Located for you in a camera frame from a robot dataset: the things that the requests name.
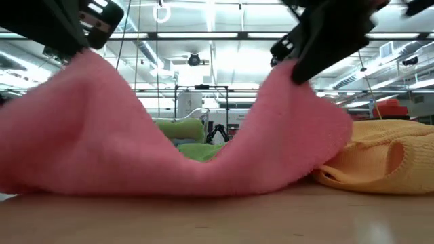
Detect white hanging ring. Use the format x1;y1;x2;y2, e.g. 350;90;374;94
152;0;172;24

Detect pink microfiber towel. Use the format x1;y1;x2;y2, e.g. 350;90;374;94
0;49;354;198

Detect yellow hanging rope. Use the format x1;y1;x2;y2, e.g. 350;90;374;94
133;0;142;93
357;50;383;120

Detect blue microfiber towel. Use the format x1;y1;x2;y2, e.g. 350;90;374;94
170;137;198;146

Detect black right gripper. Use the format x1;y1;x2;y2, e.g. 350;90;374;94
269;0;391;85

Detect orange microfiber towel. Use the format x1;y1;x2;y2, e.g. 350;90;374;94
311;119;434;195

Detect green microfiber towel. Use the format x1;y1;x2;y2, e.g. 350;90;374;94
176;142;227;163
155;117;206;142

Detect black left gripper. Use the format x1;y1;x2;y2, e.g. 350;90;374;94
0;0;125;58

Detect black ceiling spotlight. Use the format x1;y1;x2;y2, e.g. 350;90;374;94
187;52;202;67

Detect long black ceiling beam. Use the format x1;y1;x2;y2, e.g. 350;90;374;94
0;31;434;42

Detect clear plastic bin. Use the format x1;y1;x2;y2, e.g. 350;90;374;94
151;107;210;145

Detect white ceiling air vent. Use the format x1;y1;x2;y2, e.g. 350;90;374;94
379;41;395;60

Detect black and red machine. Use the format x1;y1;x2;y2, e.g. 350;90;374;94
205;121;245;145

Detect white square column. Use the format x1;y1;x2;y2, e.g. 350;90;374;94
177;91;203;119

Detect black ceiling-mounted device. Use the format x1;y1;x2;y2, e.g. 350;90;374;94
41;46;71;66

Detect black hanging cable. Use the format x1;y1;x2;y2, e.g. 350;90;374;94
115;0;132;71

